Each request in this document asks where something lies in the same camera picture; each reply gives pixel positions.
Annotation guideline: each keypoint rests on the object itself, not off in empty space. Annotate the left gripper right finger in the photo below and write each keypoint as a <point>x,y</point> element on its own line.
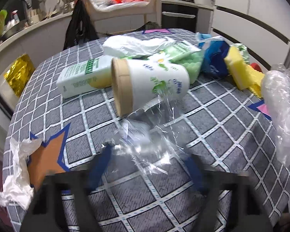
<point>244,211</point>

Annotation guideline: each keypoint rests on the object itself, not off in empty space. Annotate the clear plastic wrap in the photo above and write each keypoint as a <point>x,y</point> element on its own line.
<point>150,137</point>

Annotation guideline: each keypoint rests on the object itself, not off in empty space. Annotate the yellow wavy sponge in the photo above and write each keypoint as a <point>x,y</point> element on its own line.
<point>244,76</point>

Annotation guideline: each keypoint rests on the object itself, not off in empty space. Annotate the white bottle green cap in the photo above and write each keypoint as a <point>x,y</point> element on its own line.
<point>85,76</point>

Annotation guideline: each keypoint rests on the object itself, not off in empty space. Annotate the white paper cup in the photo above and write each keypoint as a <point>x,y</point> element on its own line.
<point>138,82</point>

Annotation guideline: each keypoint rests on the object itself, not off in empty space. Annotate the blue plastic bag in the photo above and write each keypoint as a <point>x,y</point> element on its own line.
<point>214,49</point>

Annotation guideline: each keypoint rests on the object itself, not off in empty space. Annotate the green wavy sponge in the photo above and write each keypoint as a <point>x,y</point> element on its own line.
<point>193,64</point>

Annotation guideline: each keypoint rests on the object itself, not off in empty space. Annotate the green hand cream tube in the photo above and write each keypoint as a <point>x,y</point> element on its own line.
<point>175,52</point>

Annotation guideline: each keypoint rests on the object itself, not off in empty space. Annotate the green plastic bag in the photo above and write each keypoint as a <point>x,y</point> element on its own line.
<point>243,50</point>

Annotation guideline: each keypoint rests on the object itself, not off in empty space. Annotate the crumpled white tissue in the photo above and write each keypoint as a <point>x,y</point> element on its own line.
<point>17,186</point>

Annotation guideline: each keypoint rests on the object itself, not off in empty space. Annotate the checkered grey tablecloth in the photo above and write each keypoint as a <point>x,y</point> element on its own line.
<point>148,188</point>

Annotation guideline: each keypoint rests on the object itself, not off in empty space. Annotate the gold foil bag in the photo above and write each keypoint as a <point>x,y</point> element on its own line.
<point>18,75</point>

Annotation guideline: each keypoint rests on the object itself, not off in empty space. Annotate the red plastic stool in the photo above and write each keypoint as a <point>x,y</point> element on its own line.
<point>256,67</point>

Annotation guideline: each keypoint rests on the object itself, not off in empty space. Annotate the white plastic bag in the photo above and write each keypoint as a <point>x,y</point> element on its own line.
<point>121,46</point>

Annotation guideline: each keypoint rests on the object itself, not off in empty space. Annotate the black hanging bag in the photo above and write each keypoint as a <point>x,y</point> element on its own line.
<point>80,30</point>

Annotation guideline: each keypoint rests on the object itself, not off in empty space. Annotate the spray cleaner bottle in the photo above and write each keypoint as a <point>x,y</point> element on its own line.
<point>16,19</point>

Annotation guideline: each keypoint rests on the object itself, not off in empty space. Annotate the white refrigerator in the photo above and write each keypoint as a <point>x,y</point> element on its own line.
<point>263,26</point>

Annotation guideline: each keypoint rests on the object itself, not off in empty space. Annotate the beige high chair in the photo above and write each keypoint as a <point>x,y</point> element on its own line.
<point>122,18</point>

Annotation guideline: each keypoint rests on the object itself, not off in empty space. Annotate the black built-in oven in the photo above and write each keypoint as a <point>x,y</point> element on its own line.
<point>179,16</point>

